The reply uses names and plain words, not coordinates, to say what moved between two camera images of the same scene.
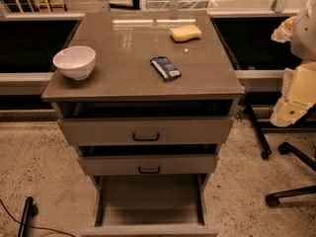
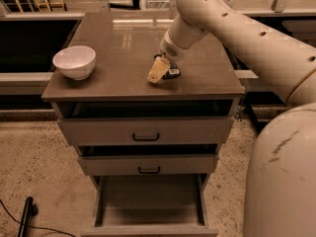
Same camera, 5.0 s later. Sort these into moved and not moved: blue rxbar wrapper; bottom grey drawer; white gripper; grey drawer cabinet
Moved: white gripper
Not moved: grey drawer cabinet; blue rxbar wrapper; bottom grey drawer
